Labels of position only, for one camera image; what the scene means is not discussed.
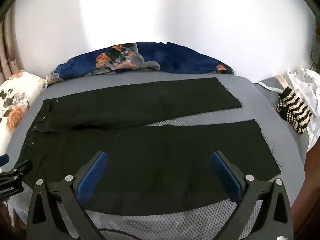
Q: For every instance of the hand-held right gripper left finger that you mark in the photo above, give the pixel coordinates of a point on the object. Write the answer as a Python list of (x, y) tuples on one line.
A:
[(93, 177)]

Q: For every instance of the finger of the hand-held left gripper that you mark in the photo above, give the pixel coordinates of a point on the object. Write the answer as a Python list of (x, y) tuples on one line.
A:
[(3, 160), (23, 170)]

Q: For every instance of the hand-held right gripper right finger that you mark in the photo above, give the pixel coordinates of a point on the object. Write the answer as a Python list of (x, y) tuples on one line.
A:
[(225, 177)]

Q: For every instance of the black pants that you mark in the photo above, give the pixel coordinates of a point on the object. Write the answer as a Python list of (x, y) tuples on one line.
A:
[(150, 155)]

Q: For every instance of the white floral pillow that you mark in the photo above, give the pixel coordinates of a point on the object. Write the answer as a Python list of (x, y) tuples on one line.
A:
[(17, 100)]

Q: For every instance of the dark wooden furniture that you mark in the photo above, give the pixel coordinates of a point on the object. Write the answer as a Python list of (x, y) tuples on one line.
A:
[(311, 192)]

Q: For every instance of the grey mesh mattress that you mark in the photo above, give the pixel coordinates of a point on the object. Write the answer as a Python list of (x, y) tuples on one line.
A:
[(262, 92)]

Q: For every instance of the black and cream striped knit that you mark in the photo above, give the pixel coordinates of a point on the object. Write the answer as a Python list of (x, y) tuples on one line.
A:
[(293, 110)]

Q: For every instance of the grey cushion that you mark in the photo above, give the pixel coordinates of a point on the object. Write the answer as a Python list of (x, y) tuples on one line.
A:
[(267, 83)]

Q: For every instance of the pink curtain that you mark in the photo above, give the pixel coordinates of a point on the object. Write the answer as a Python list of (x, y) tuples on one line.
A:
[(7, 55)]

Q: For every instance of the blue floral blanket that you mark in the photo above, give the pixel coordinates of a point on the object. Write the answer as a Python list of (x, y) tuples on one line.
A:
[(175, 57)]

